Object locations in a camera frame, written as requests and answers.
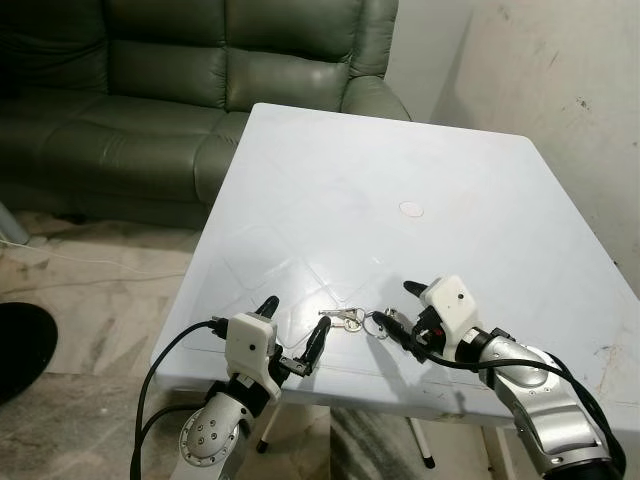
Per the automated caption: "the white table leg black foot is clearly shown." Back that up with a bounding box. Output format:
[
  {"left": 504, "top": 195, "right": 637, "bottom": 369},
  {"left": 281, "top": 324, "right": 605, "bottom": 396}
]
[
  {"left": 255, "top": 408, "right": 282, "bottom": 454},
  {"left": 407, "top": 417, "right": 438, "bottom": 470}
]

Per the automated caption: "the dark green leather sofa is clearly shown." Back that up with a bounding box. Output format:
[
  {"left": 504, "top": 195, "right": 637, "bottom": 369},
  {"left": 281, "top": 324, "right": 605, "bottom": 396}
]
[{"left": 0, "top": 0, "right": 412, "bottom": 227}]

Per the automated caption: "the black round floor object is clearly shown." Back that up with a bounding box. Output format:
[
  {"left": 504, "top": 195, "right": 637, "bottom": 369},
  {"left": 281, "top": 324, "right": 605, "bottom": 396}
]
[{"left": 0, "top": 301, "right": 59, "bottom": 407}]

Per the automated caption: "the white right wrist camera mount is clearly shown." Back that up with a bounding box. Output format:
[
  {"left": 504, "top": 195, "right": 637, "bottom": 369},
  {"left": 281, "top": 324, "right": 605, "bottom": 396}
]
[{"left": 419, "top": 275, "right": 489, "bottom": 362}]

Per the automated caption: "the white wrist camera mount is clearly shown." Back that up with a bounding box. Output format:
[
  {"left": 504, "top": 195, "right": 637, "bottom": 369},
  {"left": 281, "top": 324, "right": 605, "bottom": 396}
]
[
  {"left": 419, "top": 275, "right": 489, "bottom": 362},
  {"left": 224, "top": 313, "right": 284, "bottom": 402}
]

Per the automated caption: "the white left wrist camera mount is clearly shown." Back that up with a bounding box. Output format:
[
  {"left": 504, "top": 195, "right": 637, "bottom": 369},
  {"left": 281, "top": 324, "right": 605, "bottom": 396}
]
[{"left": 224, "top": 313, "right": 284, "bottom": 402}]

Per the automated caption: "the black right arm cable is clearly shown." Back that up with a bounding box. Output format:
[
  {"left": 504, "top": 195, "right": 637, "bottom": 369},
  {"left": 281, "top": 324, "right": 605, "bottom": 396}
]
[{"left": 424, "top": 345, "right": 628, "bottom": 475}]

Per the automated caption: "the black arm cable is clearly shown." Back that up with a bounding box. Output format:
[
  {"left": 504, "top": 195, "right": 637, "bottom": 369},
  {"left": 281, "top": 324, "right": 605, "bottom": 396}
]
[
  {"left": 424, "top": 345, "right": 628, "bottom": 475},
  {"left": 129, "top": 317, "right": 229, "bottom": 480}
]

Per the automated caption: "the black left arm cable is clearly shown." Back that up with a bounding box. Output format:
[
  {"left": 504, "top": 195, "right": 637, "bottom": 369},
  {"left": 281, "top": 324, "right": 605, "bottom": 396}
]
[{"left": 129, "top": 317, "right": 229, "bottom": 480}]

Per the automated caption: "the thin white floor cable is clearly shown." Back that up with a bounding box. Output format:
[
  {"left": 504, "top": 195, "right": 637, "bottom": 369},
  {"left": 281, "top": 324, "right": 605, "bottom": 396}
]
[{"left": 0, "top": 234, "right": 193, "bottom": 273}]

